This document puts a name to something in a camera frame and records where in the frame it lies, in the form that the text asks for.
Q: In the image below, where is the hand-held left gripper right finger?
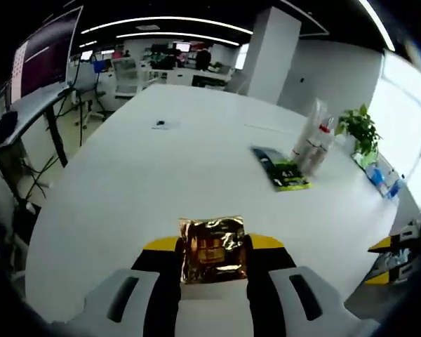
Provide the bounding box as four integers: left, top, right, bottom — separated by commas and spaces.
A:
246, 233, 345, 337

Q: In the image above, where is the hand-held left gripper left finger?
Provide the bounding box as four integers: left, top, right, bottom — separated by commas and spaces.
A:
79, 236, 183, 337

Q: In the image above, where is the gold foil skincare sachet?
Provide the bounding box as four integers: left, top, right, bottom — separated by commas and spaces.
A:
178, 216, 250, 282

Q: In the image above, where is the green black skincare sachet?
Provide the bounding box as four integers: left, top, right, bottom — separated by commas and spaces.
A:
250, 145, 314, 193

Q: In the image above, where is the white skincare bottle clear cap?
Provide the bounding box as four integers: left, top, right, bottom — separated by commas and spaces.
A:
303, 138, 326, 176

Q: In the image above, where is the white skincare tube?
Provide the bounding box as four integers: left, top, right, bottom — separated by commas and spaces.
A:
291, 98, 329, 166

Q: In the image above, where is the water bottle blue label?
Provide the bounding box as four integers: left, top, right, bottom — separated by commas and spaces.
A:
387, 171, 405, 200

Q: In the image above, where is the blue plastic packet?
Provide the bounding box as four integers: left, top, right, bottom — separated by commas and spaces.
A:
366, 164, 387, 189

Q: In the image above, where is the green potted plant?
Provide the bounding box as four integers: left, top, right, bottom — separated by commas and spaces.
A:
335, 104, 384, 157

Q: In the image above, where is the long white office bench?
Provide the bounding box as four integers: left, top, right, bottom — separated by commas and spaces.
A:
140, 68, 232, 88

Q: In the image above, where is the white computer desk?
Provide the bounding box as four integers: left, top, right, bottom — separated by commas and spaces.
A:
0, 83, 76, 169

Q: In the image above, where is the black computer mouse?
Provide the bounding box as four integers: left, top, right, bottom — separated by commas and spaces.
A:
0, 111, 19, 144

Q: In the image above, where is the long ceiling light strip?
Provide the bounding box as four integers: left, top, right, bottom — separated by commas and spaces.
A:
80, 15, 254, 35
116, 31, 240, 47
356, 0, 396, 53

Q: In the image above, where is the computer monitor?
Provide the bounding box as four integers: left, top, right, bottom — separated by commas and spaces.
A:
9, 6, 84, 103

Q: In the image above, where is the white wire shelf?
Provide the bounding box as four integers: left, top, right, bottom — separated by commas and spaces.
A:
112, 57, 142, 98

